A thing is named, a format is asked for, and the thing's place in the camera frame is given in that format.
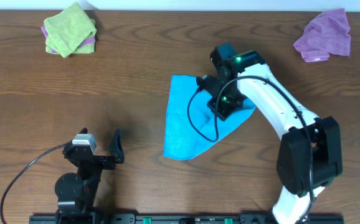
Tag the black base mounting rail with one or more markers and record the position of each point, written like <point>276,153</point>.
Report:
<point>152,219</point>

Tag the top green folded cloth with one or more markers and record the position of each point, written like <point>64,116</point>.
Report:
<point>69,32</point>

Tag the crumpled pink cloth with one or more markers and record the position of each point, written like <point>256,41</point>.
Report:
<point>326,34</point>

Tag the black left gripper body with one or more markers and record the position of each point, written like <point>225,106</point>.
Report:
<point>100,159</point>

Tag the blue microfiber cloth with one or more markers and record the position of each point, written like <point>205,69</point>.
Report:
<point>188,120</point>

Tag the bottom green folded cloth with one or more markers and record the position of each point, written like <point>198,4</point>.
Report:
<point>86,48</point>

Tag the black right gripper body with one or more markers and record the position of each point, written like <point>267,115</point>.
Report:
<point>225,109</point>

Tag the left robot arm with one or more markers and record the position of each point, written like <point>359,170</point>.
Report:
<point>76,192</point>

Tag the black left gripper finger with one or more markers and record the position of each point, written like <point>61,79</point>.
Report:
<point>84,131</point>
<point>116,149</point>

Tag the folded pink cloth in stack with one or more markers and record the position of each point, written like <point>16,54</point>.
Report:
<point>89,40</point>

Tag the green folded cloth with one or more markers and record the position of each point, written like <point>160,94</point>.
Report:
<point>69,32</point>
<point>86,48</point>

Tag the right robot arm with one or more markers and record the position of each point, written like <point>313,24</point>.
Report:
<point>309,157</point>

